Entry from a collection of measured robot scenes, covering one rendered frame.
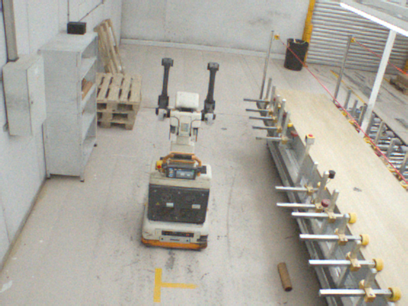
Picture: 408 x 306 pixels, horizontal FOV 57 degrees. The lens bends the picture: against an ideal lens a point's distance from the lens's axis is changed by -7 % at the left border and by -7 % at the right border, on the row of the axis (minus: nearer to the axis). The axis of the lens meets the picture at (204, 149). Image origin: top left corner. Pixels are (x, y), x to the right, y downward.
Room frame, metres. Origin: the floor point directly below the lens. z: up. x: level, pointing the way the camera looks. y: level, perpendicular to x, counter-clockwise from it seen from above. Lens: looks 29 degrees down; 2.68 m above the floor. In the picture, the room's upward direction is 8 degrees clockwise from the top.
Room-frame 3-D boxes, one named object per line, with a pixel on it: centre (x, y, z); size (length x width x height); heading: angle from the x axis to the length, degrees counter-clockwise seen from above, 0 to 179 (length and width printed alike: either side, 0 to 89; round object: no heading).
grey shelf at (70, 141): (4.14, 1.61, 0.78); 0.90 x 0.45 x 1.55; 7
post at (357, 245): (1.93, -1.07, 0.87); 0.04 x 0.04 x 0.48; 7
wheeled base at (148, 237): (3.14, 0.19, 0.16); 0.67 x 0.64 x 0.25; 5
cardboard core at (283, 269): (2.61, -0.89, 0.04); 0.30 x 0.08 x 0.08; 7
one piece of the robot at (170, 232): (2.82, 0.14, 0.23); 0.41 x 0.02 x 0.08; 95
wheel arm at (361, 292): (1.63, -1.04, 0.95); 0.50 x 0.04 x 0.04; 97
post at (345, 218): (2.18, -1.04, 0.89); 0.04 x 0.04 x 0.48; 7
